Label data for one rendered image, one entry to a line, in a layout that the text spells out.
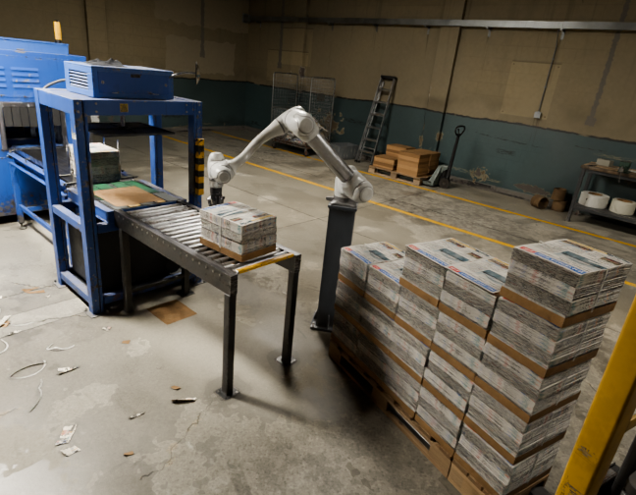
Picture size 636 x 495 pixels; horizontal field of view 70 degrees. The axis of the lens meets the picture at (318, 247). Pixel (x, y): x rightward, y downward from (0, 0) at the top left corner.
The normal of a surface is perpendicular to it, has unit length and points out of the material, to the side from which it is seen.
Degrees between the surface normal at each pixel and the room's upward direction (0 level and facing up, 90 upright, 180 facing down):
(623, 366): 90
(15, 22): 90
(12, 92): 90
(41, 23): 90
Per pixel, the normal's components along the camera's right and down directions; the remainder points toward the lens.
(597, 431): -0.86, 0.11
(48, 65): 0.74, 0.32
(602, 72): -0.67, 0.21
